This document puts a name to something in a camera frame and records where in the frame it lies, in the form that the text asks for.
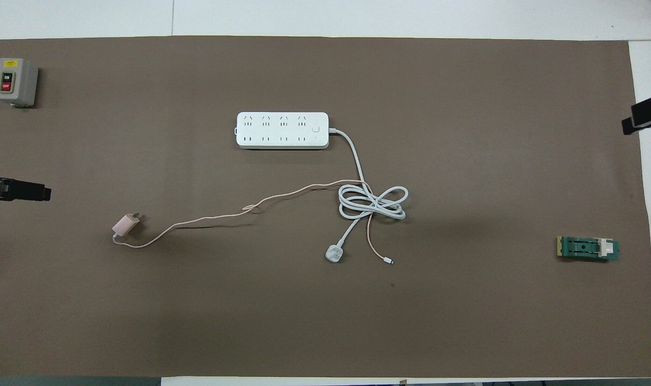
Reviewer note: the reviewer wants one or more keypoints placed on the pink charger plug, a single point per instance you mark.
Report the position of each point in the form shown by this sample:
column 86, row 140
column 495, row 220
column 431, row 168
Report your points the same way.
column 126, row 224

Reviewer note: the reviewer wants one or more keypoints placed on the green sponge block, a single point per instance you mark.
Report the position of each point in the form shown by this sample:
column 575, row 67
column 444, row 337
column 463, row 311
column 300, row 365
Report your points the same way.
column 582, row 248

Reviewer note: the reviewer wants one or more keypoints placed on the white power strip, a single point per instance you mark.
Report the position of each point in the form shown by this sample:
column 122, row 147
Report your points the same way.
column 282, row 130

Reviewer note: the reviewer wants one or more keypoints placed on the brown table mat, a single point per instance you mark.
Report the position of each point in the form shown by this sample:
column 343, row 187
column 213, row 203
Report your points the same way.
column 325, row 321

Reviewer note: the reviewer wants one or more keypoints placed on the grey on-off switch box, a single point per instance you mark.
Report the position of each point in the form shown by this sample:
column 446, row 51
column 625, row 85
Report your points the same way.
column 14, row 80

